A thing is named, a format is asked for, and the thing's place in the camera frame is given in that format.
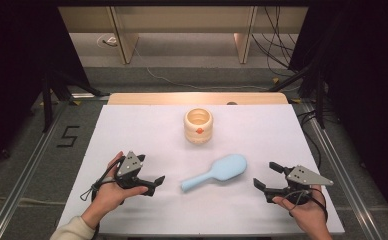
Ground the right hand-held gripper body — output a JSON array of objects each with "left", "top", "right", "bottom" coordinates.
[{"left": 264, "top": 164, "right": 335, "bottom": 206}]

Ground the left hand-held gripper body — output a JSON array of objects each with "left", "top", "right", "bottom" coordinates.
[{"left": 114, "top": 150, "right": 156, "bottom": 197}]

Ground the light blue hairbrush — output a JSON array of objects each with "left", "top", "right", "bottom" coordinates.
[{"left": 180, "top": 153, "right": 249, "bottom": 193}]

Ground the cream ribbed cup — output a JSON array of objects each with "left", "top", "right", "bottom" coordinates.
[{"left": 183, "top": 107, "right": 214, "bottom": 145}]

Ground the person's right hand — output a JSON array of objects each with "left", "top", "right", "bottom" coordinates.
[{"left": 271, "top": 184, "right": 330, "bottom": 235}]

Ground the person's left hand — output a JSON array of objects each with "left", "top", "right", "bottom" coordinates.
[{"left": 81, "top": 151, "right": 149, "bottom": 231}]

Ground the white table sheet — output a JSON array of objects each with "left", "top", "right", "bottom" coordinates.
[{"left": 55, "top": 104, "right": 346, "bottom": 236}]

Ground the wooden table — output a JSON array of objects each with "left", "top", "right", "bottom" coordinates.
[{"left": 107, "top": 92, "right": 289, "bottom": 106}]

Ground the black tripod stand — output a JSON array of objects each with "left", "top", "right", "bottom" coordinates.
[
  {"left": 267, "top": 62, "right": 327, "bottom": 130},
  {"left": 41, "top": 65, "right": 111, "bottom": 134}
]

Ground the black curtain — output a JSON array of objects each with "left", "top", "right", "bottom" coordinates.
[
  {"left": 0, "top": 0, "right": 94, "bottom": 176},
  {"left": 287, "top": 0, "right": 388, "bottom": 231}
]

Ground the round floor socket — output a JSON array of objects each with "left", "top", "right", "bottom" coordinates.
[{"left": 96, "top": 33, "right": 119, "bottom": 48}]

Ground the beige wooden furniture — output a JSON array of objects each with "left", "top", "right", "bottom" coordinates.
[{"left": 57, "top": 5, "right": 309, "bottom": 65}]

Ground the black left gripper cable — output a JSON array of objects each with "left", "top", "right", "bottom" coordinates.
[{"left": 79, "top": 155, "right": 126, "bottom": 240}]

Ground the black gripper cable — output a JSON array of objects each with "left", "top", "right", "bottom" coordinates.
[
  {"left": 282, "top": 187, "right": 330, "bottom": 222},
  {"left": 79, "top": 155, "right": 126, "bottom": 240}
]

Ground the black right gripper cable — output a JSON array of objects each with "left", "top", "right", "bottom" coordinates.
[{"left": 282, "top": 187, "right": 330, "bottom": 222}]

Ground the metal floor rail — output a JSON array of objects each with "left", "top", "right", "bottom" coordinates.
[
  {"left": 0, "top": 99, "right": 70, "bottom": 240},
  {"left": 297, "top": 100, "right": 384, "bottom": 240}
]

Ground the pale floor cable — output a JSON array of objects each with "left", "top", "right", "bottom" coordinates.
[{"left": 0, "top": 195, "right": 67, "bottom": 206}]

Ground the bundle of black cables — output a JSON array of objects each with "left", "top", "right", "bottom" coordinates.
[{"left": 251, "top": 5, "right": 304, "bottom": 78}]

